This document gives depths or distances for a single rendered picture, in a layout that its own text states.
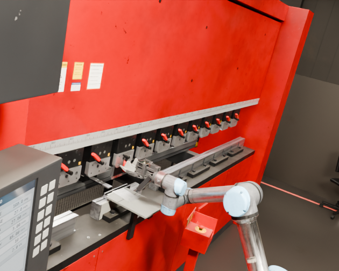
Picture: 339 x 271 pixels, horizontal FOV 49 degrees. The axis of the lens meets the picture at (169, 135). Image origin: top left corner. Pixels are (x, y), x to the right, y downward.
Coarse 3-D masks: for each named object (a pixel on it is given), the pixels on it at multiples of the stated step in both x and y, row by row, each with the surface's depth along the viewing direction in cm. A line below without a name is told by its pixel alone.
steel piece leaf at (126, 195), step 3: (123, 192) 206; (126, 192) 207; (129, 192) 207; (120, 195) 202; (123, 195) 203; (126, 195) 204; (129, 195) 204; (132, 195) 205; (135, 195) 206; (138, 195) 203; (123, 198) 200; (126, 198) 200; (129, 198) 197; (132, 198) 199; (135, 198) 201; (129, 201) 198
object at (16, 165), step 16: (0, 160) 78; (16, 160) 79; (32, 160) 81; (48, 160) 83; (0, 176) 71; (16, 176) 73; (32, 176) 76; (48, 176) 82; (0, 192) 67; (48, 192) 84; (32, 208) 80; (48, 208) 86; (32, 224) 82; (48, 224) 89; (32, 240) 84; (48, 240) 91; (32, 256) 86
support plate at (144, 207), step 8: (136, 192) 210; (112, 200) 196; (120, 200) 197; (136, 200) 201; (144, 200) 203; (128, 208) 191; (136, 208) 193; (144, 208) 195; (152, 208) 197; (160, 208) 199; (144, 216) 187
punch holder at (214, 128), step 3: (216, 114) 289; (219, 114) 293; (222, 114) 300; (213, 117) 290; (216, 117) 292; (219, 117) 296; (213, 120) 290; (213, 123) 291; (216, 123) 295; (213, 126) 291; (216, 126) 297; (219, 126) 302; (213, 129) 293; (216, 129) 299; (219, 129) 304; (210, 132) 294; (213, 132) 295; (216, 132) 301
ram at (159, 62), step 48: (96, 0) 142; (144, 0) 167; (192, 0) 202; (96, 48) 151; (144, 48) 179; (192, 48) 220; (240, 48) 285; (48, 96) 138; (96, 96) 161; (144, 96) 193; (192, 96) 242; (240, 96) 323
